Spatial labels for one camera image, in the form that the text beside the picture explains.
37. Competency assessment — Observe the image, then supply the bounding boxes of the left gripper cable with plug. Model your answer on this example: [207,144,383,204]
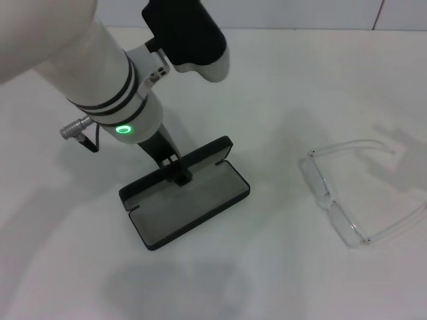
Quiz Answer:
[59,116,101,153]

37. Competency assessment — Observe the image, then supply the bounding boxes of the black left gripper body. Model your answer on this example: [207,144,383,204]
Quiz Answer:
[138,128,183,167]

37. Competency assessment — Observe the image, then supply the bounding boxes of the clear white glasses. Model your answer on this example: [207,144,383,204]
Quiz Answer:
[298,138,427,249]

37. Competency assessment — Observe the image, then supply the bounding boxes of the black glasses case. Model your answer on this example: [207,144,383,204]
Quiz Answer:
[119,135,251,251]

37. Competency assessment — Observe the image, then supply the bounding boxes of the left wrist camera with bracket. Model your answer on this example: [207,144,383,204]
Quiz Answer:
[126,0,232,97]

